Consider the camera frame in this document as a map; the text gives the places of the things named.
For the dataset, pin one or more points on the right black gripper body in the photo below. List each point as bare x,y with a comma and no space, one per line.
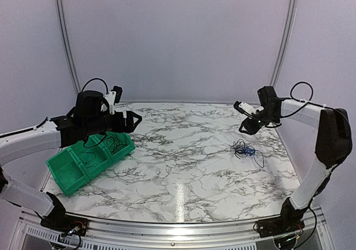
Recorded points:
255,128

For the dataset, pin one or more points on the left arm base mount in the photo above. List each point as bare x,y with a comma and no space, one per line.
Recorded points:
68,223

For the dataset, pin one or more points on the left aluminium frame post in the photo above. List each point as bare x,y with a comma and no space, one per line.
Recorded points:
60,10

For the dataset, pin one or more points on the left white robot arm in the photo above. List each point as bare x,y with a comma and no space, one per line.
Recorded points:
94,113

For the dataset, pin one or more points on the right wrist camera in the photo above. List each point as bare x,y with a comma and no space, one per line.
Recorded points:
246,109

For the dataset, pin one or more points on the front aluminium rail base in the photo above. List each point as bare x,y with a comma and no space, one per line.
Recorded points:
114,234

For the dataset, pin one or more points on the right aluminium frame post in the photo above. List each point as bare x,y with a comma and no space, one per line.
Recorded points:
283,45

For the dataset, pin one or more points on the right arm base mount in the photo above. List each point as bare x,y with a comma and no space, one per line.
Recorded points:
275,227

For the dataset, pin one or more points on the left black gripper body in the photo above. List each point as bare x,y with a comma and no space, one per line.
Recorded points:
118,126

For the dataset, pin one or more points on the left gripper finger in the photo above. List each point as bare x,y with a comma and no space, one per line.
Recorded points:
130,115
131,125

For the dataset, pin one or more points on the aluminium frame post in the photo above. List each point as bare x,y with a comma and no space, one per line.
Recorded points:
60,10
283,45

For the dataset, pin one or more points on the green three-compartment plastic bin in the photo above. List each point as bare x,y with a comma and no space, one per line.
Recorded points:
78,164

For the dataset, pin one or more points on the back aluminium frame rail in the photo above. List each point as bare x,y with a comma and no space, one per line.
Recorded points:
185,102

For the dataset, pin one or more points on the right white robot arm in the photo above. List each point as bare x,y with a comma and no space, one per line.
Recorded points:
333,145

